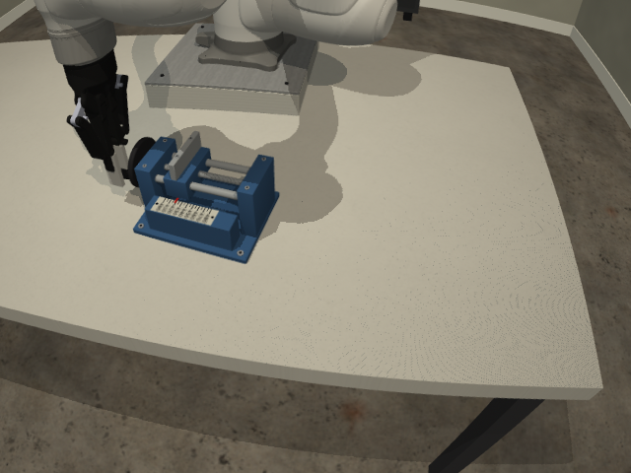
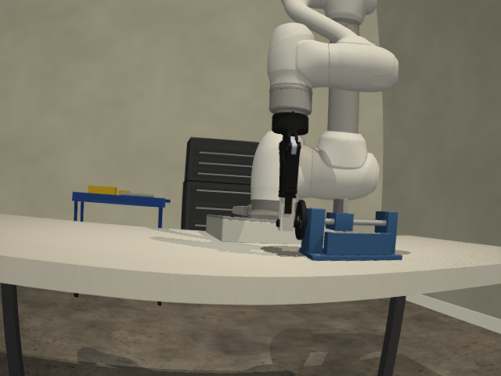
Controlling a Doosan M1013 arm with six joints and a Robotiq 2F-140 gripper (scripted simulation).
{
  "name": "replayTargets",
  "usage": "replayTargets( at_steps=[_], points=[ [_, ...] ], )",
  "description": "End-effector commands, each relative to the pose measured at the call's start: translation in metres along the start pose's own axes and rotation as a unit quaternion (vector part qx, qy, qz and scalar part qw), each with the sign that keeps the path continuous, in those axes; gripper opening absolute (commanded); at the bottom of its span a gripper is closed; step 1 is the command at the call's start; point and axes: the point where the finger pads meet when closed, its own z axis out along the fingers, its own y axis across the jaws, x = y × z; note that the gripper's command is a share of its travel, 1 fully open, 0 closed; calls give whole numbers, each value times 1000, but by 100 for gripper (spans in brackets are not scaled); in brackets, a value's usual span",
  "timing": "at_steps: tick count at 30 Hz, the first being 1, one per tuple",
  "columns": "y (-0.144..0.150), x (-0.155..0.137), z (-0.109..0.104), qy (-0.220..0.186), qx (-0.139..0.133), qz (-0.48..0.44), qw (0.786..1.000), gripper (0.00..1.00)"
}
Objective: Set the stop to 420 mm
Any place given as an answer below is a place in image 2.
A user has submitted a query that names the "blue bench vise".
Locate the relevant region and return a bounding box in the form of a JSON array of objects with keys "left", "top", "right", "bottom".
[{"left": 294, "top": 198, "right": 402, "bottom": 261}]

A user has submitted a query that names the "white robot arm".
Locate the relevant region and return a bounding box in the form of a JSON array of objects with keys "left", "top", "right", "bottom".
[{"left": 232, "top": 0, "right": 398, "bottom": 220}]

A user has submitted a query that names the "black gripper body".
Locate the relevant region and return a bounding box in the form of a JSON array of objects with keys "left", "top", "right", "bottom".
[{"left": 272, "top": 111, "right": 308, "bottom": 158}]

